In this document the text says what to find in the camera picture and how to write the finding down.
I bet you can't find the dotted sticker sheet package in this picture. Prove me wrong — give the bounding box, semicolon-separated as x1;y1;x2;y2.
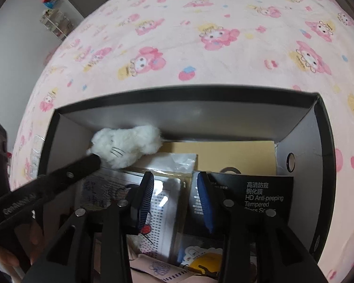
127;172;193;267

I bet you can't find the person's left hand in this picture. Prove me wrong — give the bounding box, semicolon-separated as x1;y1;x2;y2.
0;221;45;268

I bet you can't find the dusty pink cloth pouch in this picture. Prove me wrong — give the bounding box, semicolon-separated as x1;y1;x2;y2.
129;252;197;283

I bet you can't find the black cardboard box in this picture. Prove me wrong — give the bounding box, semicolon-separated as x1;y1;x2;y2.
37;85;338;283

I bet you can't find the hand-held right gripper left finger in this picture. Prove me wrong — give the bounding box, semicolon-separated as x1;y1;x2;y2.
24;171;155;283

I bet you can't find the white plush toy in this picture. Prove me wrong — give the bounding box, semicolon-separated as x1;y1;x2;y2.
90;125;163;170

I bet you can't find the black screen protector package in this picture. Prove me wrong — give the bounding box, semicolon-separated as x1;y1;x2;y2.
184;171;295;239

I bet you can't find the printed card in clear sleeve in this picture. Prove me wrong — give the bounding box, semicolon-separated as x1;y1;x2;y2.
77;172;136;211

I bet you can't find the yellow printed card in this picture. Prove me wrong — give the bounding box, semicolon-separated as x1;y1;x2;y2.
179;244;228;278

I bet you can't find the white storage rack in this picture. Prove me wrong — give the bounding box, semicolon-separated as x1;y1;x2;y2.
40;9;73;38

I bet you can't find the pink printed blanket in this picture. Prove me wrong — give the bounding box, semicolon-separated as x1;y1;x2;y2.
7;0;354;283

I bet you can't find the clear plastic bag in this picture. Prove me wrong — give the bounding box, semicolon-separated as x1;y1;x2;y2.
136;153;198;178

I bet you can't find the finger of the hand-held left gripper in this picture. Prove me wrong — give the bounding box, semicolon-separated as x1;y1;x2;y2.
37;154;102;201

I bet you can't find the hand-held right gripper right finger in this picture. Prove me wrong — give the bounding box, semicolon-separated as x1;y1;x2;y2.
195;171;328;283

